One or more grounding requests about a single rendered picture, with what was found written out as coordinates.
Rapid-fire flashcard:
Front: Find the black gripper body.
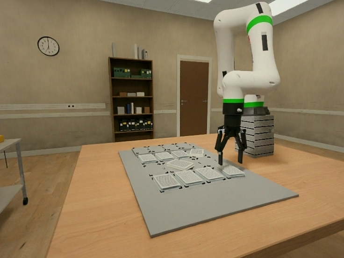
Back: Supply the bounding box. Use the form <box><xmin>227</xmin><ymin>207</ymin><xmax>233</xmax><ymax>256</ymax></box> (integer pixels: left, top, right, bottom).
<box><xmin>223</xmin><ymin>115</ymin><xmax>241</xmax><ymax>137</ymax></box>

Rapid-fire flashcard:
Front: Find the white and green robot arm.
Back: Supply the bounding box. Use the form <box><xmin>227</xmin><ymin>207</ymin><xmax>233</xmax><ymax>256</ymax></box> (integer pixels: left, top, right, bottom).
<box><xmin>214</xmin><ymin>2</ymin><xmax>280</xmax><ymax>116</ymax></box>

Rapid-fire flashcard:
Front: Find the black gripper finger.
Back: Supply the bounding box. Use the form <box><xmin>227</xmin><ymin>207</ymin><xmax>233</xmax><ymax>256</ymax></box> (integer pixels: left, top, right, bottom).
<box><xmin>215</xmin><ymin>129</ymin><xmax>233</xmax><ymax>165</ymax></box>
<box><xmin>235</xmin><ymin>129</ymin><xmax>247</xmax><ymax>164</ymax></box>

